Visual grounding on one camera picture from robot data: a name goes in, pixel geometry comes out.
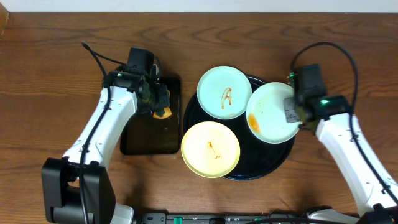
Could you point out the light blue plate top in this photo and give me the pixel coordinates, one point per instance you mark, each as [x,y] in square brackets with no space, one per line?
[223,92]

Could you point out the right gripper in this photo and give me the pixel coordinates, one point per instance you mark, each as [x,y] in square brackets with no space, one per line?
[291,115]

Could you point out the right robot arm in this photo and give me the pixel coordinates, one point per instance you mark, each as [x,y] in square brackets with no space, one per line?
[332,120]

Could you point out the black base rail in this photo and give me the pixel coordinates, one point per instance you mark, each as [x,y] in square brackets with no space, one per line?
[163,218]

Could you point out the light blue plate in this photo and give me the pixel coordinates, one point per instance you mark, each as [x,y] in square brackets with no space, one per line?
[265,113]
[223,92]

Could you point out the orange green scrub sponge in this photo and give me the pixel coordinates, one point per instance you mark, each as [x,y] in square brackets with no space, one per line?
[163,114]

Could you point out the black rectangular water tray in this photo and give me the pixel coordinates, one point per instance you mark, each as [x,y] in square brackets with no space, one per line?
[145,135]

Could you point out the yellow plate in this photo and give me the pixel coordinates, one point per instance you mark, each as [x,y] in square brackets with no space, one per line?
[210,149]

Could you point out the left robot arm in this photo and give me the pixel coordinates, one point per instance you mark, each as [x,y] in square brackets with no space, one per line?
[76,187]

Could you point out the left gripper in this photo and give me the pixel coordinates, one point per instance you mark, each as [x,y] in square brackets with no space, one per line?
[161,102]

